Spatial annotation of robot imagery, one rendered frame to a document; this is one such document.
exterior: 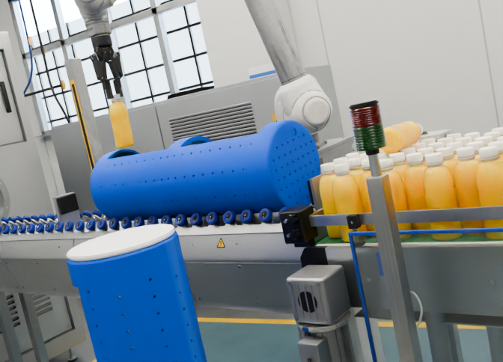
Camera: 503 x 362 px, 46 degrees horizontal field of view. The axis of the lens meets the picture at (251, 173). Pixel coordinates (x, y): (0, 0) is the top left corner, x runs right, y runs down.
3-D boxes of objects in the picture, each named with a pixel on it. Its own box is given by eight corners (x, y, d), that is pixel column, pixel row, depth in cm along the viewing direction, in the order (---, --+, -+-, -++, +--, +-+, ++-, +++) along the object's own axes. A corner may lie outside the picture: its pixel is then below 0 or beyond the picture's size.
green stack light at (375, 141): (364, 147, 130) (361, 125, 129) (391, 143, 126) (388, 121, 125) (351, 152, 125) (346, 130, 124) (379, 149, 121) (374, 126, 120)
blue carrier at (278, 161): (153, 206, 250) (134, 143, 245) (329, 193, 195) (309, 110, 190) (102, 232, 229) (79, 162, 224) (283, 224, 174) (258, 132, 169)
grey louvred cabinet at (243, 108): (136, 282, 510) (97, 118, 493) (371, 277, 395) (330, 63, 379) (91, 307, 465) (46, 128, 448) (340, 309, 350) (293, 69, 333)
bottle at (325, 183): (323, 238, 163) (311, 173, 160) (337, 231, 168) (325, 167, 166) (345, 238, 158) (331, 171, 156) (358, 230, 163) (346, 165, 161)
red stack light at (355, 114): (361, 125, 129) (357, 107, 129) (388, 120, 125) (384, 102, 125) (346, 129, 124) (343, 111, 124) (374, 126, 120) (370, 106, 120)
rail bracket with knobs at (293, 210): (302, 238, 168) (296, 204, 167) (324, 238, 163) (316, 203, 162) (283, 250, 160) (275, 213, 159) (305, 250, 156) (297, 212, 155)
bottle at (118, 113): (127, 146, 223) (117, 98, 221) (112, 149, 227) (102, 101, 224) (138, 143, 230) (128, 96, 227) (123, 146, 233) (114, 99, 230)
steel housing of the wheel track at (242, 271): (24, 277, 328) (8, 218, 324) (373, 292, 192) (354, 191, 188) (-26, 296, 306) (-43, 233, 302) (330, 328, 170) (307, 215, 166)
